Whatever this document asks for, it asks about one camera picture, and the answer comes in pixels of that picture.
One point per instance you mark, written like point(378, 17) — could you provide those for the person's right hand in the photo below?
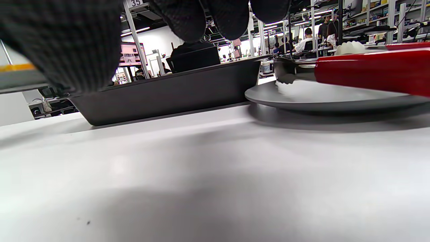
point(67, 40)

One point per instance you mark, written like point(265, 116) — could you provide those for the grey round plate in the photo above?
point(319, 99)
point(20, 82)

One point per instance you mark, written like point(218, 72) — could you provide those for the dark metal baking tray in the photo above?
point(168, 94)

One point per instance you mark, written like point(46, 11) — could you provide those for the black computer monitor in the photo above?
point(131, 53)

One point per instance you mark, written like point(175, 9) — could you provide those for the black mesh chair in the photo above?
point(195, 60)

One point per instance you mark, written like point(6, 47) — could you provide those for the storage shelves with items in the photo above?
point(379, 16)

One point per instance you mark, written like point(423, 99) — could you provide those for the white metal frame with sign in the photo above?
point(136, 37)

